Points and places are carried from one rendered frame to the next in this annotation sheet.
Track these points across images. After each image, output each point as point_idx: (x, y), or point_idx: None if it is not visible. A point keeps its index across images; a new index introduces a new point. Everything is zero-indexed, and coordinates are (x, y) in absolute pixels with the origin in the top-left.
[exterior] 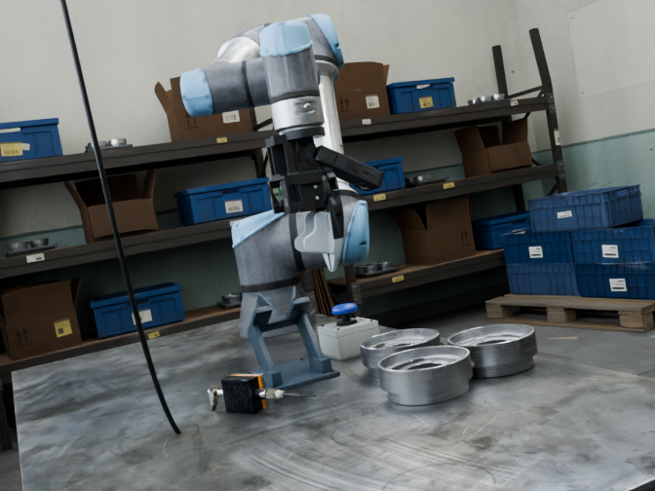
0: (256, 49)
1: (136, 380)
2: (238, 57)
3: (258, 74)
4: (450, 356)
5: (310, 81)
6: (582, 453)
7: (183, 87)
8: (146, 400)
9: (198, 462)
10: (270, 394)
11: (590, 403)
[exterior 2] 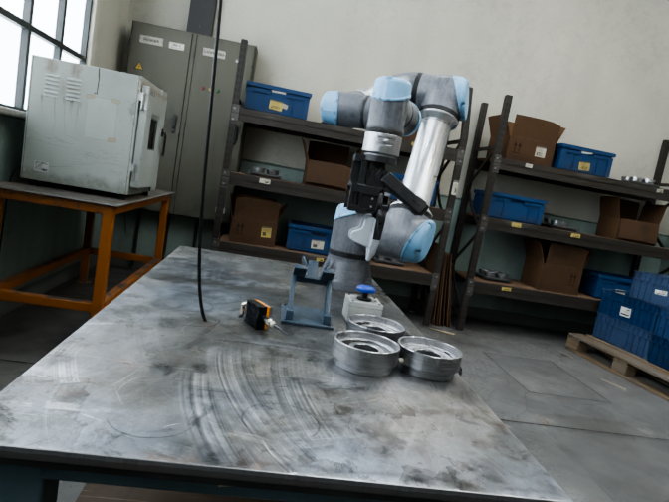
0: None
1: (229, 280)
2: None
3: None
4: (392, 349)
5: (395, 124)
6: (386, 447)
7: (322, 101)
8: (217, 294)
9: (190, 342)
10: (268, 321)
11: (441, 421)
